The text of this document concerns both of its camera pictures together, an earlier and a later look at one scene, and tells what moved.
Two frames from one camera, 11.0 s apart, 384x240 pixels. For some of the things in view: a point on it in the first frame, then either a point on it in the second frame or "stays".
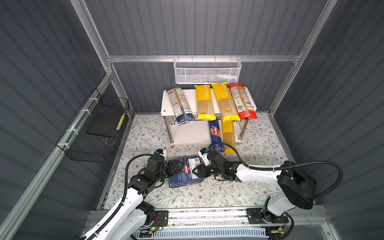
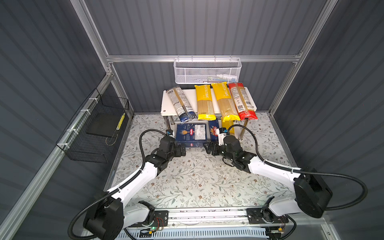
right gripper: x=200 y=169 to x=215 y=145
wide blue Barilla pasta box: x=187 y=177 to x=192 y=135
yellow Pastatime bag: x=228 y=109 stays
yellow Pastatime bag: x=205 y=108 stays
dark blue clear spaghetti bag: x=181 y=108 stays
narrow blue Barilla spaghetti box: x=215 y=135 stays
